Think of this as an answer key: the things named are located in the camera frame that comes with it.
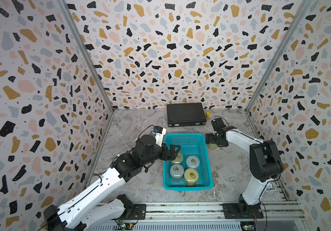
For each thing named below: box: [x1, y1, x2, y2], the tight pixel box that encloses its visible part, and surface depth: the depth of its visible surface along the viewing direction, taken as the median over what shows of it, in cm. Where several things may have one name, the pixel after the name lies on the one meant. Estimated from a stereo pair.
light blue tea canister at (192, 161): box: [185, 155, 201, 169], surface depth 84 cm
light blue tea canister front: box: [169, 163, 185, 183], surface depth 81 cm
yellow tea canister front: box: [183, 167, 199, 187], surface depth 79 cm
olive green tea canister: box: [170, 152, 184, 165], surface depth 85 cm
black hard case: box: [166, 102, 207, 128], surface depth 116 cm
